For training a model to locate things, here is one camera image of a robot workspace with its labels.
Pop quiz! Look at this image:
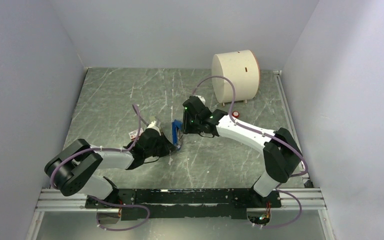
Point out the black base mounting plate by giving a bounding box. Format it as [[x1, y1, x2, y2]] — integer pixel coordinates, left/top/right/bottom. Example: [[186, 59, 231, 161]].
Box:
[[85, 187, 282, 221]]

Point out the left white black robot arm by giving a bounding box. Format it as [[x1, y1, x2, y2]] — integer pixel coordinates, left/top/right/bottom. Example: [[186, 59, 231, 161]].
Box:
[[44, 128, 177, 208]]

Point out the cream cylindrical drum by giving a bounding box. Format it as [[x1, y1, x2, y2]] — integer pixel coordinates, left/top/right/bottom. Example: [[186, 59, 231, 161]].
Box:
[[211, 50, 261, 105]]

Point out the red white staple box sleeve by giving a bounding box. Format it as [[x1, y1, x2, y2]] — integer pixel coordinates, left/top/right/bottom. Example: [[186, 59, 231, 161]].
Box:
[[128, 128, 144, 141]]

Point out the aluminium rail frame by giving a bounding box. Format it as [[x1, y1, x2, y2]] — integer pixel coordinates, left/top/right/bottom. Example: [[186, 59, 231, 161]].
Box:
[[24, 70, 337, 240]]

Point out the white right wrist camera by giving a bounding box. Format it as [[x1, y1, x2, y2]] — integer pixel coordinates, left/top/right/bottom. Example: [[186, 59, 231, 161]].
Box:
[[196, 95, 206, 105]]

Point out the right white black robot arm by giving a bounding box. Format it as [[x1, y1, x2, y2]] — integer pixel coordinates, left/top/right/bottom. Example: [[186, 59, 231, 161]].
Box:
[[182, 95, 302, 207]]

